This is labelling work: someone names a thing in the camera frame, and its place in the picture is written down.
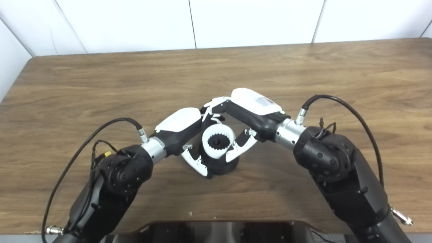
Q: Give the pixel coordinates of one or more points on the black robot torso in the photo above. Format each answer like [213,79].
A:
[209,234]

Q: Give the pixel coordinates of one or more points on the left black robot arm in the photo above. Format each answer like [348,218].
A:
[114,185]

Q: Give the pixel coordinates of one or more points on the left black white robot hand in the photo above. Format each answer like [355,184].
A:
[179,135]

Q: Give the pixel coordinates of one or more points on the round black part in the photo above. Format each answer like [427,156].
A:
[222,167]

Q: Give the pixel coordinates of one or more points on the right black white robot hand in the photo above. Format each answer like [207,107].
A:
[256,114]

